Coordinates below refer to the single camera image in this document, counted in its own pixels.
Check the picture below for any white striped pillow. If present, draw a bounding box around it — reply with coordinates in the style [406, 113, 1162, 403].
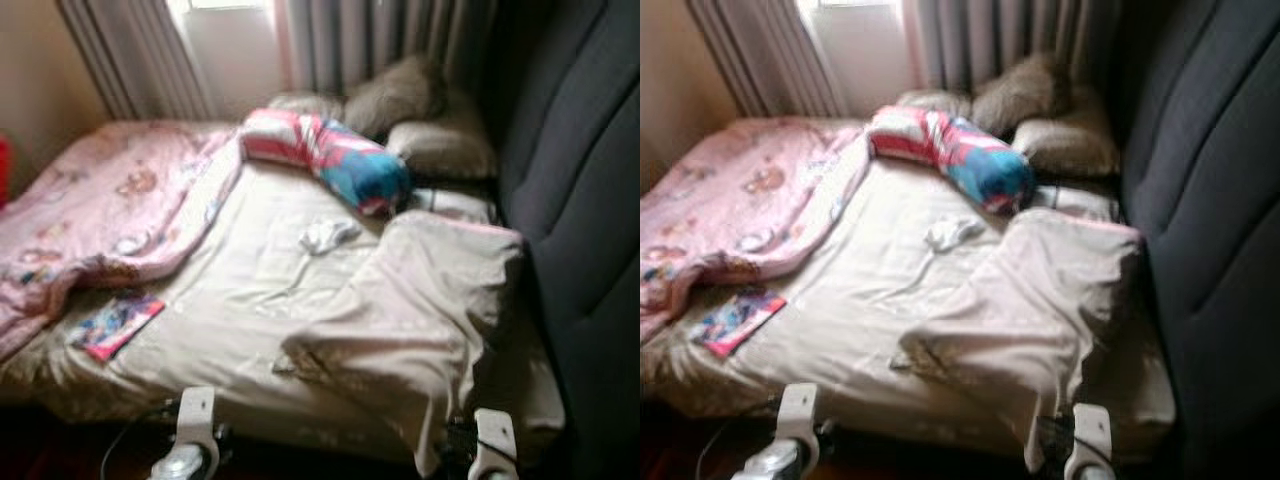
[1030, 183, 1121, 223]
[405, 185, 498, 226]

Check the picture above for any pink blue manga book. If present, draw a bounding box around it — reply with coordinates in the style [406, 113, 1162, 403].
[690, 290, 788, 359]
[68, 295, 167, 362]

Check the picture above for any grey curtain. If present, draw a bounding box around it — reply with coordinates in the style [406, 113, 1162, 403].
[685, 0, 846, 121]
[275, 0, 501, 101]
[900, 0, 1126, 99]
[55, 0, 216, 123]

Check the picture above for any striped red blue bolster pillow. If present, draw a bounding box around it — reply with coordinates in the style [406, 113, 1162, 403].
[866, 105, 1037, 216]
[240, 108, 413, 218]

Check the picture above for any beige folded duvet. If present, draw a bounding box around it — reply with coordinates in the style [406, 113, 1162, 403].
[898, 207, 1144, 473]
[280, 208, 526, 479]

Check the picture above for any beige floral bedsheet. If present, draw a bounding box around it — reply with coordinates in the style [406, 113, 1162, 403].
[0, 120, 566, 471]
[640, 118, 1176, 471]

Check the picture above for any pink cartoon print quilt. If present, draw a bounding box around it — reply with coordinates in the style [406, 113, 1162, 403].
[640, 118, 871, 341]
[0, 120, 246, 361]

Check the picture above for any dark grey upholstered furniture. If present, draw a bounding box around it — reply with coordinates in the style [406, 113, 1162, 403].
[495, 0, 640, 480]
[1115, 0, 1280, 480]

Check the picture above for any crumpled white sock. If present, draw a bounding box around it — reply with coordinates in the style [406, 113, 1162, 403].
[300, 218, 361, 256]
[922, 215, 986, 253]

